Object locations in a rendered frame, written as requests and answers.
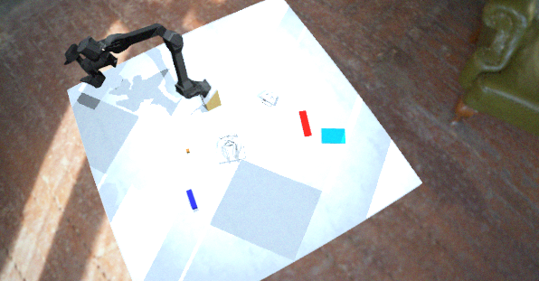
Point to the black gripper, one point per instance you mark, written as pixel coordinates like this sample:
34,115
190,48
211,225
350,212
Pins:
94,78

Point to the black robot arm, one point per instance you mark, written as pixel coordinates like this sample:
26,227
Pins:
119,42

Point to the cyan rectangular block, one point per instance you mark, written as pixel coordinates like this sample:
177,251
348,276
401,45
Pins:
333,136

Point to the red flat bar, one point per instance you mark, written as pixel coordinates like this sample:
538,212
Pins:
304,122

